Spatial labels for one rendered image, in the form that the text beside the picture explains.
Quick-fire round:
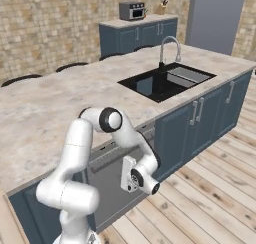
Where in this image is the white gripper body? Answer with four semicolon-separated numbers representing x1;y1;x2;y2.
120;155;138;193

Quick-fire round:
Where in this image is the grey dishwasher door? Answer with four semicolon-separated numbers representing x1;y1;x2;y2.
83;122;158;235

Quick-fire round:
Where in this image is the blue cupboard door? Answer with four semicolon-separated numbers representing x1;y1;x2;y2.
192;87;224;160
153;100;200;183
213;70;253;143

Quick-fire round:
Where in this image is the black sink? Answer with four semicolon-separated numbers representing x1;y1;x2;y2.
117;62;217;104

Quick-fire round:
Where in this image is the blue cupboard panel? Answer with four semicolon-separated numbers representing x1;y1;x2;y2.
7;170;98;244

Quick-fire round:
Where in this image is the black bar stool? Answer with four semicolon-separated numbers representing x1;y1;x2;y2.
132;44;155;53
0;74;44;88
55;61;90;73

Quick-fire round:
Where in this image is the silver tap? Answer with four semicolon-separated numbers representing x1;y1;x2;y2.
158;35;183;69

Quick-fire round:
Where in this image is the blue cupboard run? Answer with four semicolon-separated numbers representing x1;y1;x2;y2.
98;13;179;58

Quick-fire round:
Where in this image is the grey toaster oven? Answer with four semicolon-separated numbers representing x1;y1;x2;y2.
118;1;146;22

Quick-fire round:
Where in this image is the grey fridge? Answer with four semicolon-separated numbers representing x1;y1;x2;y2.
184;0;248;56

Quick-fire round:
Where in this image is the dark dishwasher door handle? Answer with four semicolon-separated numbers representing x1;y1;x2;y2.
89;147;148;175

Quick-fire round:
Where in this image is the silver cupboard door handle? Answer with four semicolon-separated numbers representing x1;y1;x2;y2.
196;97;205;123
225;80;236;105
189;100;199;127

